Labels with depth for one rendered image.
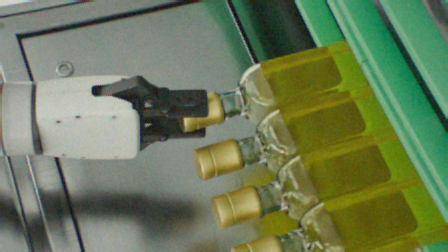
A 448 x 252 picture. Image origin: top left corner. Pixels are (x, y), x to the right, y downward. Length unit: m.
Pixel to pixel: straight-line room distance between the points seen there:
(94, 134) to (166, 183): 0.16
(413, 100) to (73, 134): 0.34
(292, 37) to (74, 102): 0.42
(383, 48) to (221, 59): 0.27
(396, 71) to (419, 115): 0.05
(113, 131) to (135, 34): 0.27
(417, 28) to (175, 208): 0.35
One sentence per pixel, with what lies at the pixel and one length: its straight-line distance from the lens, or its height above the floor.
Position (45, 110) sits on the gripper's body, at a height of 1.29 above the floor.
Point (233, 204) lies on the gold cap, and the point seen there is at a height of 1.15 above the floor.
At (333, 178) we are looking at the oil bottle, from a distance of 0.85.
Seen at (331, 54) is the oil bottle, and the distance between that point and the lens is 0.92.
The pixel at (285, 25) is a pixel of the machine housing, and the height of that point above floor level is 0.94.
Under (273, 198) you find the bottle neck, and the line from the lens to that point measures 0.85.
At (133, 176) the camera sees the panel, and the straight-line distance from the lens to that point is 1.00.
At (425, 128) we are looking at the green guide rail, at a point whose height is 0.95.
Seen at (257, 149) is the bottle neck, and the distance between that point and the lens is 0.87.
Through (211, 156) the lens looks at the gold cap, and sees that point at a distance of 0.86.
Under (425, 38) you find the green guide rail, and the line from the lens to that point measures 0.82.
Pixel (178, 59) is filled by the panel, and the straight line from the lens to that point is 1.09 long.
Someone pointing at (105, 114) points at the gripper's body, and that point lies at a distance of 0.84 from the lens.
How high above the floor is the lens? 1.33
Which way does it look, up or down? 14 degrees down
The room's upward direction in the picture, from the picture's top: 105 degrees counter-clockwise
